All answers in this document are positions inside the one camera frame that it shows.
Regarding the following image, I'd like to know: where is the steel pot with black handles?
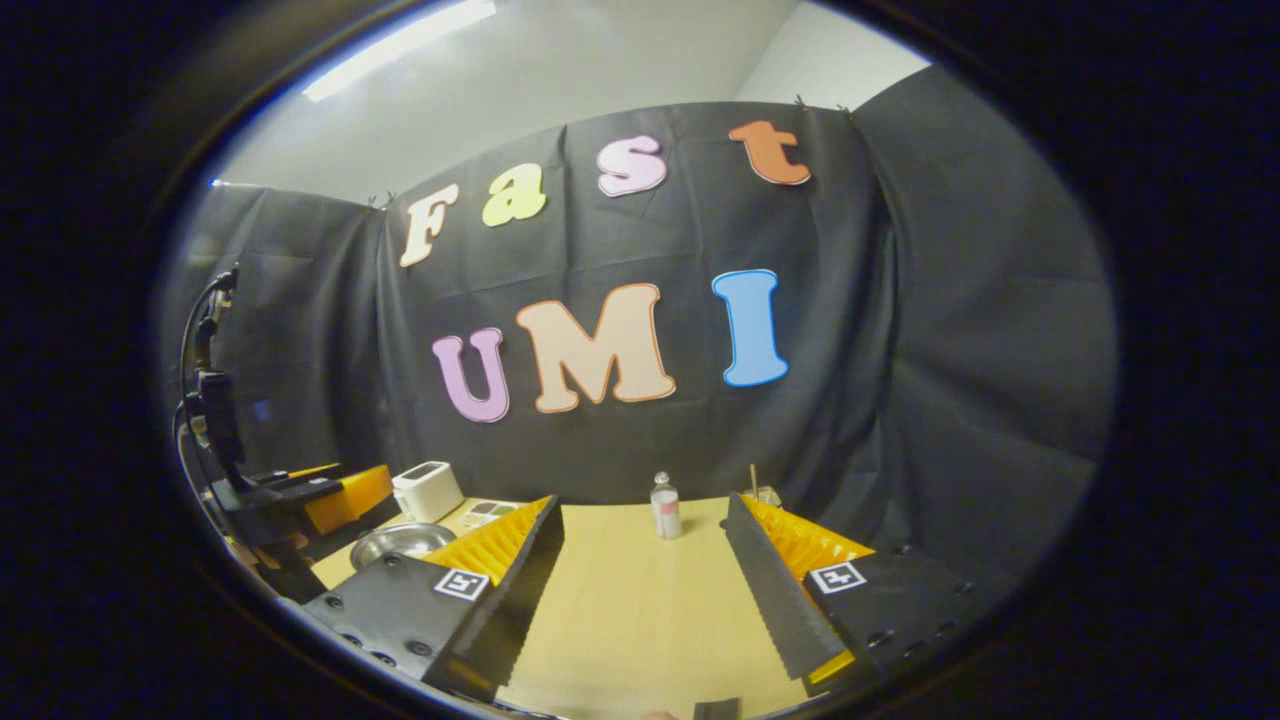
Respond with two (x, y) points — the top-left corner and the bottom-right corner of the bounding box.
(350, 522), (459, 573)

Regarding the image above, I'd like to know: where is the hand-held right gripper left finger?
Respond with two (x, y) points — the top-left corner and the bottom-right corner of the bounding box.
(300, 495), (566, 701)

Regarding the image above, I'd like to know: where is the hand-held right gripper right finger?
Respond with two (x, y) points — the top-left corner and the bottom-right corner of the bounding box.
(723, 492), (986, 686)

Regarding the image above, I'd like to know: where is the clear bottle with red label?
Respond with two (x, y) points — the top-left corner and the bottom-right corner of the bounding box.
(650, 472), (683, 541)

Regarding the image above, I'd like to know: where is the white toaster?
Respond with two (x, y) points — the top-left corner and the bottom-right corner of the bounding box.
(391, 461), (466, 524)

